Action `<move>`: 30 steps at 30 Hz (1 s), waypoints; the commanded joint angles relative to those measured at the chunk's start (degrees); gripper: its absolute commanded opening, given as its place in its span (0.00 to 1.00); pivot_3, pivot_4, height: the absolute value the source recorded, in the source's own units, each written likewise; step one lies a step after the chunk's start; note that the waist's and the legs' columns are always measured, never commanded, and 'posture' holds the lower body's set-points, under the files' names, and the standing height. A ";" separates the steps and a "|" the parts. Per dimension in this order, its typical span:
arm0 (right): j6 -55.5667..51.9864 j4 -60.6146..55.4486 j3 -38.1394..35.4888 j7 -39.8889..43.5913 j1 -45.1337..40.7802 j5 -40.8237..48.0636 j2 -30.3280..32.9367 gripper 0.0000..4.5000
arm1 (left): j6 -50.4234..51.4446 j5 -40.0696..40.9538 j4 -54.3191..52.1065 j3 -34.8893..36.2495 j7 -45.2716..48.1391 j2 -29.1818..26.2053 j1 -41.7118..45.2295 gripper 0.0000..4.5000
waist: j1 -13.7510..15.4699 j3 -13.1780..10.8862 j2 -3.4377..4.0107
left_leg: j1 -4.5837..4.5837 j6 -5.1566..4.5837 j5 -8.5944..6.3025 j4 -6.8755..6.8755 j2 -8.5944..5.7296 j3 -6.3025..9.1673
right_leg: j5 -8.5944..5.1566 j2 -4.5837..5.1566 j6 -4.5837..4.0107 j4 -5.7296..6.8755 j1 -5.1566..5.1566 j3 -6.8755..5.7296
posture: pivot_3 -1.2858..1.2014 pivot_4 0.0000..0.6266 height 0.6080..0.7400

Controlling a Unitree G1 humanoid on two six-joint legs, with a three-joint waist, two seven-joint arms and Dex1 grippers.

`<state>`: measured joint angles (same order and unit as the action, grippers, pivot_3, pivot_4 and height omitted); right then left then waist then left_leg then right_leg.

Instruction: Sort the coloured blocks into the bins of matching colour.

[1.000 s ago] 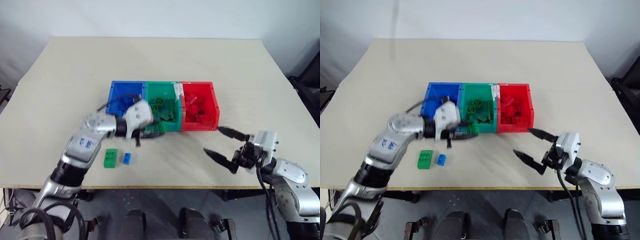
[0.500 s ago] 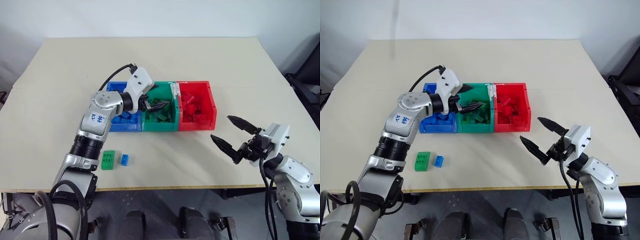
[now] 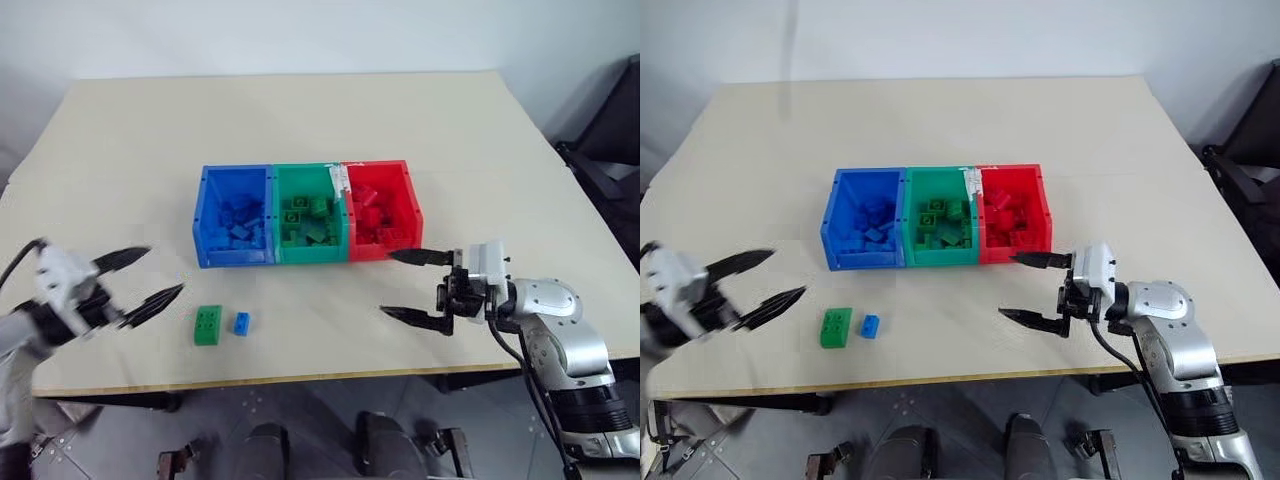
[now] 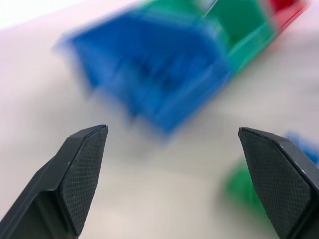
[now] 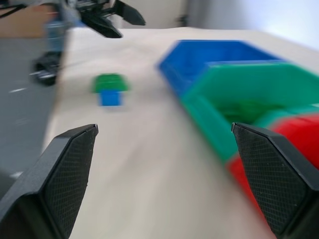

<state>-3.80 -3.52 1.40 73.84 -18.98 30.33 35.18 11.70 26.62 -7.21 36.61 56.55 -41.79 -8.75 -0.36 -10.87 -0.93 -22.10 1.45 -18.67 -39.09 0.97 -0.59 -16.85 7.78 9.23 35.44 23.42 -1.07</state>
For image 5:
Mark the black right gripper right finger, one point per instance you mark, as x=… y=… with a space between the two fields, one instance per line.
x=271 y=174

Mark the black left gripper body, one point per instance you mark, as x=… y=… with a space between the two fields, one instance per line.
x=87 y=6

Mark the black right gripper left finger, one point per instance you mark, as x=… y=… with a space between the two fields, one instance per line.
x=57 y=174

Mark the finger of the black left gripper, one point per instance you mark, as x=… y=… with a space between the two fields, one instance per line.
x=130 y=12
x=102 y=26

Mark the red plastic bin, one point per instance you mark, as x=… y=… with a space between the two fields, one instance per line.
x=299 y=130

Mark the green block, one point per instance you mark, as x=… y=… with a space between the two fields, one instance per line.
x=246 y=107
x=111 y=82

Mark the brown cardboard box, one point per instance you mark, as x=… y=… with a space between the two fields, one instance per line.
x=22 y=22

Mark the black rounded object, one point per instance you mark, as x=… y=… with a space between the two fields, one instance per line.
x=46 y=68

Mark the blue block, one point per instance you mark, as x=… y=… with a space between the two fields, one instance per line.
x=111 y=98

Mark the blue plastic bin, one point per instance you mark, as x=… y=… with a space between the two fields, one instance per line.
x=199 y=53

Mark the green plastic bin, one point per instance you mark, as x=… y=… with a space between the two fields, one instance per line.
x=249 y=76

